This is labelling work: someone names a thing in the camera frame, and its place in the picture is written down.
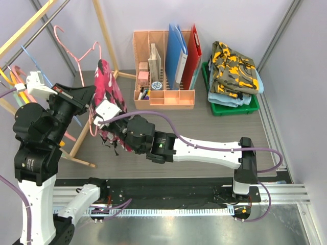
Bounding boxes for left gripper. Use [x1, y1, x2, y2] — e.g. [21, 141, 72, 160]
[46, 82, 96, 145]

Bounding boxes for red patterned trousers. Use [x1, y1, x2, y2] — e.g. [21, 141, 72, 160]
[90, 59, 132, 155]

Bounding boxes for pink wire hanger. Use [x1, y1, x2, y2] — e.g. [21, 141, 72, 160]
[53, 25, 107, 137]

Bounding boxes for yellow hanger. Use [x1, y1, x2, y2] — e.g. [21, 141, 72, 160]
[0, 68, 66, 148]

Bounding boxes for olive yellow patterned trousers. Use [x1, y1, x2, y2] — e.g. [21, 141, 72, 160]
[209, 41, 260, 99]

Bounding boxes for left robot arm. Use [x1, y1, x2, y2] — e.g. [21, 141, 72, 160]
[13, 84, 108, 244]

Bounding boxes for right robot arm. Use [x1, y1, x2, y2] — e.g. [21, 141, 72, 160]
[104, 115, 258, 202]

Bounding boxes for pens in organizer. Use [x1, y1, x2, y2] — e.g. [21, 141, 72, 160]
[138, 87, 150, 100]

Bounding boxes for peach desk organizer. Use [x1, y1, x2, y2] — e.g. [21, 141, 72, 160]
[133, 31, 195, 110]

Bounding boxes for pink cube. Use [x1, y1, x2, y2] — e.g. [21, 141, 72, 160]
[137, 71, 150, 86]

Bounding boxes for round blue patterned tin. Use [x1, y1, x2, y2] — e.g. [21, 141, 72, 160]
[151, 81, 163, 91]

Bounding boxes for wooden clothes rack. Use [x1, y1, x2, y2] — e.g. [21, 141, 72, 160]
[0, 0, 136, 168]

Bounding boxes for tan cube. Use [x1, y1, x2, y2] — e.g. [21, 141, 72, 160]
[138, 62, 149, 71]

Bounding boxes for wooden block book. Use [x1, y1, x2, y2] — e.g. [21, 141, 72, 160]
[148, 43, 161, 82]

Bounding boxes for blue folder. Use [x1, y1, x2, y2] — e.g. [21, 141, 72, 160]
[165, 24, 188, 90]

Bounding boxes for green plastic tray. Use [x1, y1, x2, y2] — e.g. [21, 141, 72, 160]
[201, 62, 260, 116]

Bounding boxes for red folder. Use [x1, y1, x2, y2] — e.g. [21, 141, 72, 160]
[181, 24, 202, 90]

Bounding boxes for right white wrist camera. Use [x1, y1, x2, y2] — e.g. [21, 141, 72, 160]
[93, 100, 122, 129]

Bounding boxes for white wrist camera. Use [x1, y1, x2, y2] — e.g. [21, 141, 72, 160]
[14, 71, 58, 100]
[93, 100, 122, 129]

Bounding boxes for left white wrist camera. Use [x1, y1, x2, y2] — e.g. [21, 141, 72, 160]
[14, 71, 58, 100]

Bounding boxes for metal rack rail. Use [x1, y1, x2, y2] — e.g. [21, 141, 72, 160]
[1, 1, 73, 71]

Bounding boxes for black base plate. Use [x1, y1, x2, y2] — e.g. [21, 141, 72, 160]
[53, 170, 293, 210]

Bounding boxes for aluminium frame post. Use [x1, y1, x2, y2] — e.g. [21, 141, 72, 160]
[257, 0, 303, 73]

